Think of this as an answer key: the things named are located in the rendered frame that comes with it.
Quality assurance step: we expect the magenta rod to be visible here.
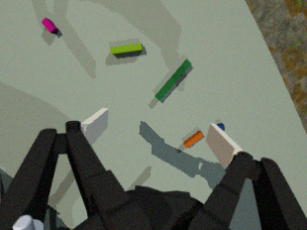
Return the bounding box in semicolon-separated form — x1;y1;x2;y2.
42;18;58;34

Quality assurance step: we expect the orange rod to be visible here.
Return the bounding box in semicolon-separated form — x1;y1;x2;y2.
183;130;204;148

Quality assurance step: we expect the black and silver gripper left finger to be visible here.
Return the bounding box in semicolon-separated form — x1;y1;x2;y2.
0;108;152;230

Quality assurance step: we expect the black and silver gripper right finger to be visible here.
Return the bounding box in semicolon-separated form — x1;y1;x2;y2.
188;123;307;230

